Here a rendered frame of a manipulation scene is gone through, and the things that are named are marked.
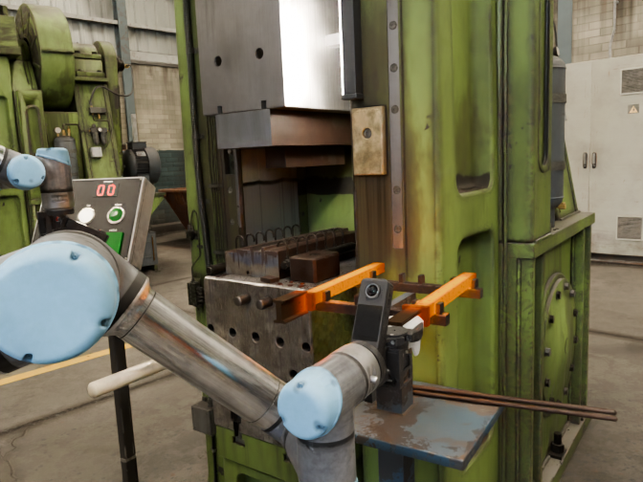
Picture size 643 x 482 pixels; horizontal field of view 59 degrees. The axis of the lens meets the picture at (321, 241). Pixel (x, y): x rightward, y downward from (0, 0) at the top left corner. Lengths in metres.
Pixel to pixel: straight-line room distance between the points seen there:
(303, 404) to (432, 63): 0.95
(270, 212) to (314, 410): 1.27
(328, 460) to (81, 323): 0.34
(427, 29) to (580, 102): 5.29
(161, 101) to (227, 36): 9.09
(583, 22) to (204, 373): 6.97
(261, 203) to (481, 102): 0.74
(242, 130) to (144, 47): 9.34
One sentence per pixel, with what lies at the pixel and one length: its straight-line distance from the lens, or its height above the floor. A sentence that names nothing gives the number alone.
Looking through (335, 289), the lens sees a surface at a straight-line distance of 1.20.
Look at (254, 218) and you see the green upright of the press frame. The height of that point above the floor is 1.05.
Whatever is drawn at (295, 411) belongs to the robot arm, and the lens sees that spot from 0.70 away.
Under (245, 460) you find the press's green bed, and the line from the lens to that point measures 1.76.
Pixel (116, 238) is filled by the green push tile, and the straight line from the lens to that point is 1.79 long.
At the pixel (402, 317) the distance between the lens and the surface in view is 0.94.
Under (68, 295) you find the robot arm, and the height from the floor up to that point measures 1.11.
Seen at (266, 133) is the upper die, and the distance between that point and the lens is 1.51.
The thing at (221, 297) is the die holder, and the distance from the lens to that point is 1.61.
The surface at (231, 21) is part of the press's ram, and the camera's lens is 1.62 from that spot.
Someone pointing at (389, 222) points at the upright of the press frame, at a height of 1.06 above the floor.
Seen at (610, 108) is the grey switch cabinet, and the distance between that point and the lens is 6.58.
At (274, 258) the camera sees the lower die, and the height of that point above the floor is 0.97.
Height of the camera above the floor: 1.24
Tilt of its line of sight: 8 degrees down
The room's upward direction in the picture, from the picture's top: 3 degrees counter-clockwise
